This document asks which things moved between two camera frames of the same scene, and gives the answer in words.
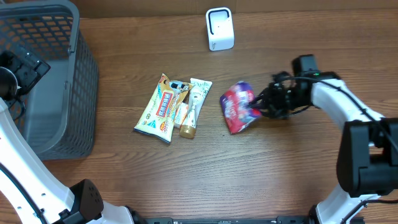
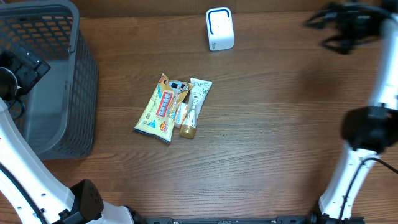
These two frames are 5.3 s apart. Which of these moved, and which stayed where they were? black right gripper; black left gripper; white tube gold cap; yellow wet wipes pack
Moved: black right gripper
Stayed: white tube gold cap; yellow wet wipes pack; black left gripper
